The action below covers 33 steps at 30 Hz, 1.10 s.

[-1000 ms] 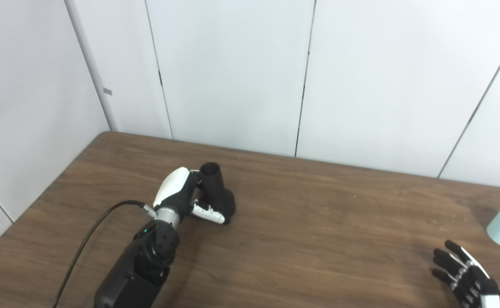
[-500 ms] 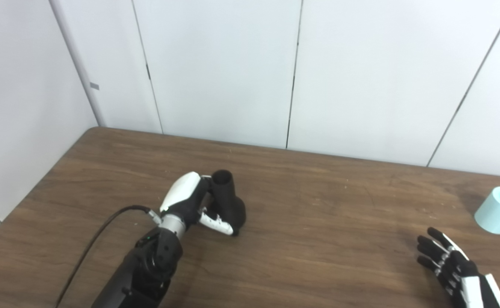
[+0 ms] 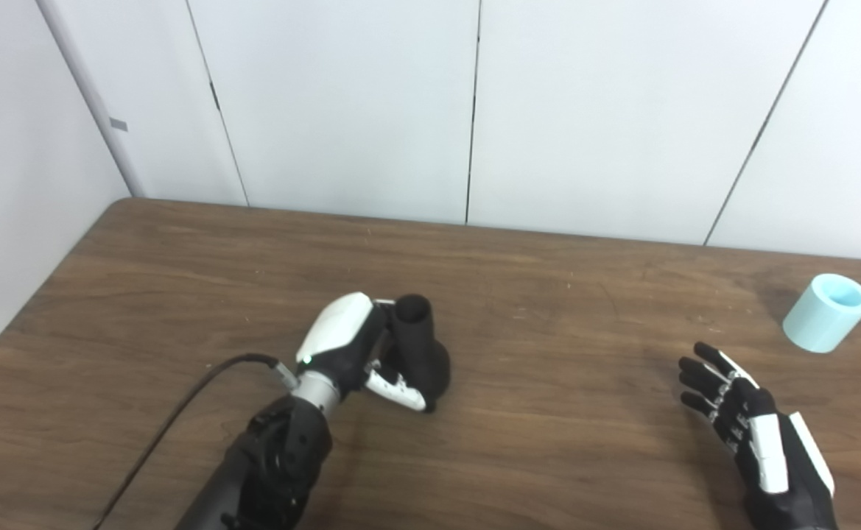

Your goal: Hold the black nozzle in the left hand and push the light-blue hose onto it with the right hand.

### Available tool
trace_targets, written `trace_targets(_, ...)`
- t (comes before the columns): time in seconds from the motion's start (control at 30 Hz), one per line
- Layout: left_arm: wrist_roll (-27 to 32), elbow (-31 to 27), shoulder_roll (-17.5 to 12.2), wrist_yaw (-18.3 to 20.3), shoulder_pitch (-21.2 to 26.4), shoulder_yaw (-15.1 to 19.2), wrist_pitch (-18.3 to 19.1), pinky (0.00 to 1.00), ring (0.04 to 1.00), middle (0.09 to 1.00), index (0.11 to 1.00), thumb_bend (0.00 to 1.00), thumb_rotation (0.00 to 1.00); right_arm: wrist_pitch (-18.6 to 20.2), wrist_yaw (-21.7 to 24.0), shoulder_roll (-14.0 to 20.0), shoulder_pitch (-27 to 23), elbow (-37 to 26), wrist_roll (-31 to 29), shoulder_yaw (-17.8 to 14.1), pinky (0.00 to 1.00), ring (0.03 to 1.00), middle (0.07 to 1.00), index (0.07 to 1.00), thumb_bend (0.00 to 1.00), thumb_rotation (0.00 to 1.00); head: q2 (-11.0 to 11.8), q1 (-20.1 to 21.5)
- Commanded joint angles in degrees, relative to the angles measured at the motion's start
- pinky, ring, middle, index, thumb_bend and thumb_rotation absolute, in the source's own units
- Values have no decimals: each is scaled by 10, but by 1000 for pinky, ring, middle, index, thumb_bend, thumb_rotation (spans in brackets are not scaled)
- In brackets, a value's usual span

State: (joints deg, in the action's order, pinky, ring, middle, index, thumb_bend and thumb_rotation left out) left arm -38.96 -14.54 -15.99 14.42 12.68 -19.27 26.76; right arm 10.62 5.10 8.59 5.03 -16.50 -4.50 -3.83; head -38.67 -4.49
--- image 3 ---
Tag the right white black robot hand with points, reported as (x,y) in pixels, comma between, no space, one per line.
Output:
(776,471)

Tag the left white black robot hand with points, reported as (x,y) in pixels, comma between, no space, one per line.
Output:
(338,324)

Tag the black flared nozzle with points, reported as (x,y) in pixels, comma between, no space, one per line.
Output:
(423,353)

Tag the small grey wall label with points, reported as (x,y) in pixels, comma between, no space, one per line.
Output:
(118,124)

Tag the white wall corner trim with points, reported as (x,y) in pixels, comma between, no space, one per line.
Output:
(91,99)

